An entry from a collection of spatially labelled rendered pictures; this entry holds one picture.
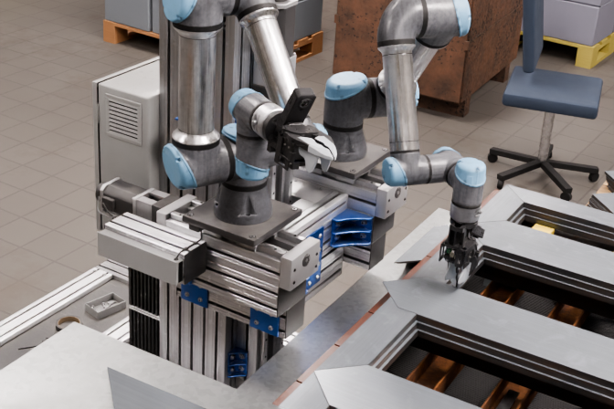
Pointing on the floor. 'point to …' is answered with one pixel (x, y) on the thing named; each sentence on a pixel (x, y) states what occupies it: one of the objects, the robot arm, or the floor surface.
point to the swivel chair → (545, 92)
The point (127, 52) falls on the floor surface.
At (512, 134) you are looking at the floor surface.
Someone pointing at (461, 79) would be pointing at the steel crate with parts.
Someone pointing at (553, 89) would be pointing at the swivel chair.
